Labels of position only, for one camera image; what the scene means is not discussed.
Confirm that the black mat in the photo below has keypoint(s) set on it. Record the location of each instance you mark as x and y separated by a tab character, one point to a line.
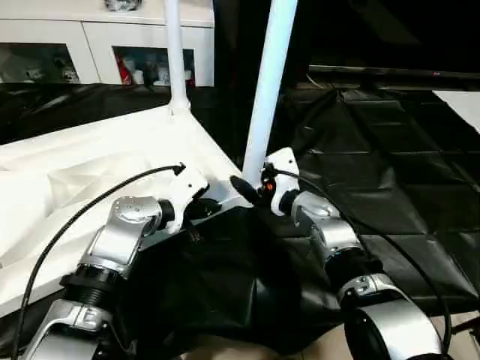
375	187

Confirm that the large black case yellow label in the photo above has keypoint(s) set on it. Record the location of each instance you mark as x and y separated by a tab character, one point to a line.
232	37

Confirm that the red bottle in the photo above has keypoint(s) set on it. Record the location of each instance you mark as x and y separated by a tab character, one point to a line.
125	73

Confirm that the grey metal bar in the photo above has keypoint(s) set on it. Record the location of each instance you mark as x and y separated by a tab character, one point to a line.
375	70

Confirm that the white cabinet with glass doors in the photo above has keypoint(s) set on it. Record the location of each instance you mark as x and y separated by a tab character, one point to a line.
93	30

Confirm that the white flat panel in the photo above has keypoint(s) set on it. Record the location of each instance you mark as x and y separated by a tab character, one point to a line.
461	107

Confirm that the thin black rod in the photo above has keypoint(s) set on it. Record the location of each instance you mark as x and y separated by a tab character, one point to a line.
465	327

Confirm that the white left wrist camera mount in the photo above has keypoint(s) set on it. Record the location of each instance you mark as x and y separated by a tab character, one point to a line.
187	183

